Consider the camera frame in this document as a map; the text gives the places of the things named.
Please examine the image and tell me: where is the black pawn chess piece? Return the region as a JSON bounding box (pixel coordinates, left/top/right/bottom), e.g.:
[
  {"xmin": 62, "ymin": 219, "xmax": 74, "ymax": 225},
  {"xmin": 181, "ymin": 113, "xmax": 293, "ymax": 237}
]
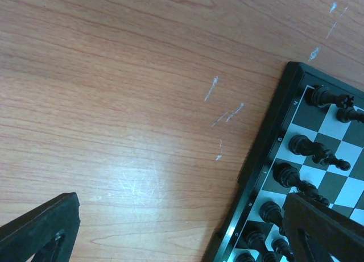
[{"xmin": 324, "ymin": 153, "xmax": 351, "ymax": 171}]

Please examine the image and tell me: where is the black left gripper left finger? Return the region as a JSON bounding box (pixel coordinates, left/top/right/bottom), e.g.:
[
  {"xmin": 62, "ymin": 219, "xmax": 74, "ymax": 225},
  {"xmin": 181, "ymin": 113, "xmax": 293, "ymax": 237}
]
[{"xmin": 1, "ymin": 192, "xmax": 80, "ymax": 261}]

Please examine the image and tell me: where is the black knight chess piece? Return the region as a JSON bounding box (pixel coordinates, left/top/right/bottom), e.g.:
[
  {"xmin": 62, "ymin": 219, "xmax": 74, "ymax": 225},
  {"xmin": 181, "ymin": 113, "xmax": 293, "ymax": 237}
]
[{"xmin": 288, "ymin": 135, "xmax": 332, "ymax": 165}]

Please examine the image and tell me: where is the black king chess piece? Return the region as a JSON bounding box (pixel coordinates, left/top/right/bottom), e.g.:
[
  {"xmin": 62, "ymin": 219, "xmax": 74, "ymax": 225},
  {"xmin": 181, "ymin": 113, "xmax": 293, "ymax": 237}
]
[{"xmin": 244, "ymin": 228, "xmax": 268, "ymax": 254}]

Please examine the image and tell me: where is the black queen chess piece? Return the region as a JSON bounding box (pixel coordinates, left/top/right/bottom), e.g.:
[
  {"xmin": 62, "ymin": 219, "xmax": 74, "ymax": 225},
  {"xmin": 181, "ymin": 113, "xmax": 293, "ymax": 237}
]
[{"xmin": 259, "ymin": 201, "xmax": 286, "ymax": 236}]

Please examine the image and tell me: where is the black and white chessboard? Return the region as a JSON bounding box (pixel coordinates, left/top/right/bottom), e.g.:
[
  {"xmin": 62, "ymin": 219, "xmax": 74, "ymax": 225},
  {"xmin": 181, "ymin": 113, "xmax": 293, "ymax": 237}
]
[{"xmin": 204, "ymin": 61, "xmax": 363, "ymax": 261}]

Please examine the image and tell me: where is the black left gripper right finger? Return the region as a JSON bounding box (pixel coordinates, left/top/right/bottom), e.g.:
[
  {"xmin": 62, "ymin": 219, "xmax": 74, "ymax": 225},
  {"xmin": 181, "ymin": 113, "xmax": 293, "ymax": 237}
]
[{"xmin": 283, "ymin": 193, "xmax": 363, "ymax": 261}]

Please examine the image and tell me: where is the black bishop chess piece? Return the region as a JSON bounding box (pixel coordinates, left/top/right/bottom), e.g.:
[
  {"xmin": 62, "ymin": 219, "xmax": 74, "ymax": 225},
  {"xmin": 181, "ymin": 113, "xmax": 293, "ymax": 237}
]
[{"xmin": 273, "ymin": 163, "xmax": 330, "ymax": 207}]

